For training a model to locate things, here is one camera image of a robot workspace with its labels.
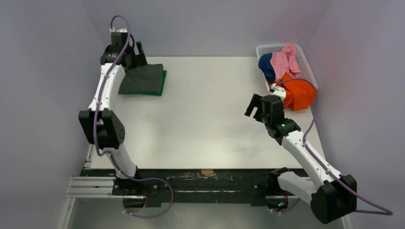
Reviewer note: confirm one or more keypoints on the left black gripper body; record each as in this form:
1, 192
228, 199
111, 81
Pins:
131, 52

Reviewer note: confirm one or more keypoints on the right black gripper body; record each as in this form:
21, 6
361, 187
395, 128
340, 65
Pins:
259, 111

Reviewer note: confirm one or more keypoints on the dark grey t-shirt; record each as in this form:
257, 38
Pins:
138, 81

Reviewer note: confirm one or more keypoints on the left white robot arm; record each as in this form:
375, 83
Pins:
102, 127

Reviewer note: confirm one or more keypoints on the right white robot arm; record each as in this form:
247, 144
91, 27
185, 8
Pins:
329, 193

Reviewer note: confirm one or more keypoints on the folded green t-shirt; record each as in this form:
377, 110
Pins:
158, 85

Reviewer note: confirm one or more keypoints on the orange t-shirt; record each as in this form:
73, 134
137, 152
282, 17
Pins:
299, 93

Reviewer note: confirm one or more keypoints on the navy blue t-shirt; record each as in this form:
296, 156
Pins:
266, 67

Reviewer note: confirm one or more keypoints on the pink t-shirt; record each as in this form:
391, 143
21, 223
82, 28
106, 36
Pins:
284, 61

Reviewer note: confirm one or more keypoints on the white plastic basket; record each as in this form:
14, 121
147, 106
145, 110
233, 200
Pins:
304, 66

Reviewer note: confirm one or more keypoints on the brown tape piece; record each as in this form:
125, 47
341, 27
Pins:
207, 172

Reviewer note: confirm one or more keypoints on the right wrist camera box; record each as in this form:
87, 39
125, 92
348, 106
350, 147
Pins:
278, 91

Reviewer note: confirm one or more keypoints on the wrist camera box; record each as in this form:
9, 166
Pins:
123, 30
278, 91

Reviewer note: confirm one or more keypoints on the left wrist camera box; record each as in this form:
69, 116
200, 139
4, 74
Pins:
123, 30

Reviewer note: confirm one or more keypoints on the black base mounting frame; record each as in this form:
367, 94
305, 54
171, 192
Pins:
226, 186

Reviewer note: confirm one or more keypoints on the aluminium table rail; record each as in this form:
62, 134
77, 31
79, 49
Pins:
89, 156

